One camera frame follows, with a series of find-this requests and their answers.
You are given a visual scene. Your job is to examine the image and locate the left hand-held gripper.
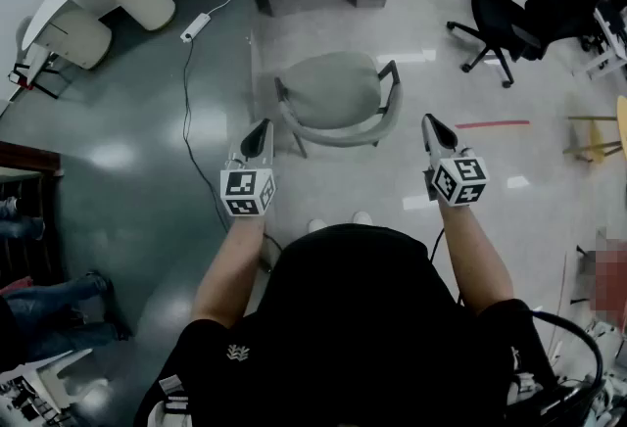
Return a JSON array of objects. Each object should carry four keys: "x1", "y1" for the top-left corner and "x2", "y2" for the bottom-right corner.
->
[{"x1": 219, "y1": 118, "x2": 277, "y2": 218}]

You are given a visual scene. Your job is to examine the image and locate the white power strip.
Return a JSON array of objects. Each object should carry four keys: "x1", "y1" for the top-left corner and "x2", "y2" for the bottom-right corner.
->
[{"x1": 179, "y1": 12, "x2": 213, "y2": 44}]

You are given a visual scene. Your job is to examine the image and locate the thin black floor cable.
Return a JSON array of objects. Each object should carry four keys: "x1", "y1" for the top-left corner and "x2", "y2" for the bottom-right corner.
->
[{"x1": 181, "y1": 38, "x2": 284, "y2": 269}]

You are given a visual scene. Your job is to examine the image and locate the grey upholstered armchair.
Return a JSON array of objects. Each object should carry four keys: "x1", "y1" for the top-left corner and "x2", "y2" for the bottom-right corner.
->
[{"x1": 272, "y1": 50, "x2": 406, "y2": 160}]

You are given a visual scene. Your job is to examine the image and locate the dark wooden cabinet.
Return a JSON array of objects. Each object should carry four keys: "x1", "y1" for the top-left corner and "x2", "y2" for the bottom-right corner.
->
[{"x1": 0, "y1": 140, "x2": 66, "y2": 287}]

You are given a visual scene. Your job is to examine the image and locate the person's left forearm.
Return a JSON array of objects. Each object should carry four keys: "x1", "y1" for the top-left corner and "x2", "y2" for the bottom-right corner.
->
[{"x1": 190, "y1": 213, "x2": 268, "y2": 331}]

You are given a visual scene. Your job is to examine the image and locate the thick black cable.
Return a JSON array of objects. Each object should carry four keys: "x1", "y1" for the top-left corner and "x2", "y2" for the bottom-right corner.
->
[{"x1": 526, "y1": 309, "x2": 605, "y2": 409}]

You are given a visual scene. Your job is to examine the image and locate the white plastic stool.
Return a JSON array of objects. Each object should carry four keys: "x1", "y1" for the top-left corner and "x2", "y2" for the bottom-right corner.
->
[{"x1": 0, "y1": 348, "x2": 112, "y2": 427}]

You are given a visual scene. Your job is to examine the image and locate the white power cable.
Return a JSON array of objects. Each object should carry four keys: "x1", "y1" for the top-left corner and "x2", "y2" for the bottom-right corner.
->
[{"x1": 205, "y1": 0, "x2": 259, "y2": 20}]

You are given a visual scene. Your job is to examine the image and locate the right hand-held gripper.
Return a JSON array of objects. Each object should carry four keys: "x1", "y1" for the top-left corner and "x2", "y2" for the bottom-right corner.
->
[{"x1": 421, "y1": 113, "x2": 491, "y2": 208}]

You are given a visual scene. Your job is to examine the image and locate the red floor tape strip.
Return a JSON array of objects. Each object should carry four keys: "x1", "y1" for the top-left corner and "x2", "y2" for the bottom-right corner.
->
[{"x1": 455, "y1": 119, "x2": 532, "y2": 130}]

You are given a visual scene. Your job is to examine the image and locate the black metal frame stand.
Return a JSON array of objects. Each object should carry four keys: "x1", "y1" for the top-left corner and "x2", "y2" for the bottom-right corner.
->
[{"x1": 7, "y1": 47, "x2": 63, "y2": 101}]

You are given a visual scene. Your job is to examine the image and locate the white office desk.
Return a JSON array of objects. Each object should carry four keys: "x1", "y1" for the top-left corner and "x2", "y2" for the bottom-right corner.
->
[{"x1": 572, "y1": 6, "x2": 627, "y2": 81}]

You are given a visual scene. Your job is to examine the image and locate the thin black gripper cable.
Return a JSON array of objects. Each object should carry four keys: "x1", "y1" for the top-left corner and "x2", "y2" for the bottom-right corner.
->
[{"x1": 428, "y1": 227, "x2": 464, "y2": 307}]

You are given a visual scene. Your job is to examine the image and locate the person's black shirt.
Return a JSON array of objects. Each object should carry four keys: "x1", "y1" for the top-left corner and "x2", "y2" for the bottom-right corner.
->
[{"x1": 134, "y1": 222, "x2": 559, "y2": 427}]

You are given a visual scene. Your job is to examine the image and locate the yellow wooden stool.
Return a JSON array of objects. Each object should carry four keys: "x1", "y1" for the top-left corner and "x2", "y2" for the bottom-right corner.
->
[{"x1": 562, "y1": 95, "x2": 627, "y2": 165}]

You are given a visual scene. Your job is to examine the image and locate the person's right forearm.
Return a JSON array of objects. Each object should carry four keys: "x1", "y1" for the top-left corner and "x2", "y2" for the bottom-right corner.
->
[{"x1": 437, "y1": 199, "x2": 515, "y2": 318}]

